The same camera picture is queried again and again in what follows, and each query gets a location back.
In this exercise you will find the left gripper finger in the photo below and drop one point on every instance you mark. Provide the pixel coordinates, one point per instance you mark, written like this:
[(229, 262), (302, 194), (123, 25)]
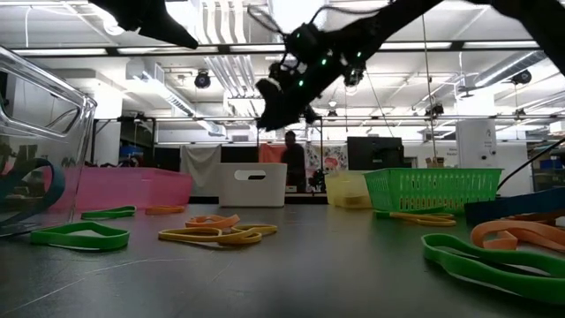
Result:
[(159, 22)]

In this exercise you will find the orange rubber band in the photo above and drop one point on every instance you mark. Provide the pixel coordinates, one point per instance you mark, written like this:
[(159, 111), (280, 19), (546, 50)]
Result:
[(165, 210), (212, 221), (521, 232)]

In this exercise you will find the blue rubber band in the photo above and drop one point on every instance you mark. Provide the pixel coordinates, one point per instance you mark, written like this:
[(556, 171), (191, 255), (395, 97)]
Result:
[(55, 190), (521, 203)]

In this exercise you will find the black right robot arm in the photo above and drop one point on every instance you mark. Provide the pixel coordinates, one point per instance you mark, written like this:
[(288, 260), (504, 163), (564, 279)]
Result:
[(419, 17)]

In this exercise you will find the yellow rubber band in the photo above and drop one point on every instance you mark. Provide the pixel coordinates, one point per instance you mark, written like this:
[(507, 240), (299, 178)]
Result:
[(212, 237), (424, 218)]

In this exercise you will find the orange hanging cloth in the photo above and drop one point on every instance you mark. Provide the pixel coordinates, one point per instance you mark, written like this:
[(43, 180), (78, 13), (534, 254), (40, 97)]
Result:
[(271, 152)]

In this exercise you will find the floral poster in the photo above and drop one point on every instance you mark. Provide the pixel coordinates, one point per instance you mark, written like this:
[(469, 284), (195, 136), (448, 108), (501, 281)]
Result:
[(326, 159)]

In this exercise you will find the person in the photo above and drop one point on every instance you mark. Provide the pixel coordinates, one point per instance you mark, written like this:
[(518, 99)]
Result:
[(293, 163)]

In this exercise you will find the black pipe truss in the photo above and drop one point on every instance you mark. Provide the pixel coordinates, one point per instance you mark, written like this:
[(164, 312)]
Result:
[(220, 118)]

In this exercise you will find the black monitor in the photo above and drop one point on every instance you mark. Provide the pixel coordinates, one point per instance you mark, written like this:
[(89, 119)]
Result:
[(375, 154)]

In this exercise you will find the yellow plastic bin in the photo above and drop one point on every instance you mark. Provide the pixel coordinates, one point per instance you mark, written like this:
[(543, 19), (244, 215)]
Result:
[(346, 183)]

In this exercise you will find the white plastic bin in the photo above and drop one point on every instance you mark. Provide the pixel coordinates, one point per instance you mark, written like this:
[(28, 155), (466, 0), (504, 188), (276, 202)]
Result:
[(265, 190)]

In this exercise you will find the grey hanging cloth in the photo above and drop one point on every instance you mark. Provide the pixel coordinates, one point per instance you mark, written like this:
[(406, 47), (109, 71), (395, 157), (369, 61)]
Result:
[(198, 168)]

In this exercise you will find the thin vertical rod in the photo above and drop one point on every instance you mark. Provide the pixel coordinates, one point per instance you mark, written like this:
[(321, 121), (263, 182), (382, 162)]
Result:
[(427, 97)]

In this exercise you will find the clear plastic bin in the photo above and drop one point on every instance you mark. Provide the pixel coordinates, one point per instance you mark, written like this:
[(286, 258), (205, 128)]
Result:
[(44, 110)]

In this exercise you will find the blue storage crate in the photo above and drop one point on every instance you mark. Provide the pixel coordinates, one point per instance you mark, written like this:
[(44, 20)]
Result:
[(128, 152)]

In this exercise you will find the green plastic basket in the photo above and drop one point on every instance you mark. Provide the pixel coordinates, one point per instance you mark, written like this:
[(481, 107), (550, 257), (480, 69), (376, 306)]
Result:
[(432, 190)]

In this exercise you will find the black overhead light bar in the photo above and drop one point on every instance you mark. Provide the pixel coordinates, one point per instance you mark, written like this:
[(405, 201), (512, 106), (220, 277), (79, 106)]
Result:
[(457, 45)]

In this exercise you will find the pink plastic bin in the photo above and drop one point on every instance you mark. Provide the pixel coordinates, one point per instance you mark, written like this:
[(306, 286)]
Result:
[(132, 187)]

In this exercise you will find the round silver duct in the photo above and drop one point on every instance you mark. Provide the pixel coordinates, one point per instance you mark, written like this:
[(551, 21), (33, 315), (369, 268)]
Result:
[(507, 66)]

